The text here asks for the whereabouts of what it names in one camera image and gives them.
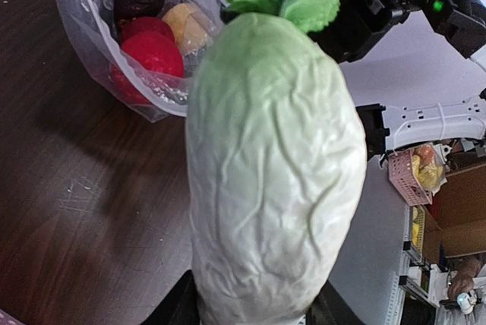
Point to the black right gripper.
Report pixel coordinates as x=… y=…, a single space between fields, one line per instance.
x=360 y=25

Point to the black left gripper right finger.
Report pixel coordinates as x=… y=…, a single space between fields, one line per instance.
x=329 y=308

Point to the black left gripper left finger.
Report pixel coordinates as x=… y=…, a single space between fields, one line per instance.
x=179 y=307

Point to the white toy bun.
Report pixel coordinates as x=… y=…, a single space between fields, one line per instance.
x=276 y=164

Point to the yellow toy fruit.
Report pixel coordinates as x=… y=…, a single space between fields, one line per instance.
x=189 y=25

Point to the clear zip top bag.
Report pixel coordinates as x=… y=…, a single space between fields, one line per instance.
x=93 y=34

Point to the red toy fruit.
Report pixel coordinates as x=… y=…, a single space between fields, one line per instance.
x=128 y=92
x=151 y=42

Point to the dark red toy apple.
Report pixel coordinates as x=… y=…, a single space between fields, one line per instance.
x=124 y=11

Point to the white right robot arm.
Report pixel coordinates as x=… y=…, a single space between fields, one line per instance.
x=364 y=285

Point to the bystander person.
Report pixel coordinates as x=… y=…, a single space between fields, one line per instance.
x=468 y=269

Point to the cardboard box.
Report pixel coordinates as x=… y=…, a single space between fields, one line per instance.
x=455 y=222

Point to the background pink basket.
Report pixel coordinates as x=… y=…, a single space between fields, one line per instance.
x=401 y=176

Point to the pink plastic basket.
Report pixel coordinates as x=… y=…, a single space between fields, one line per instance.
x=7 y=319

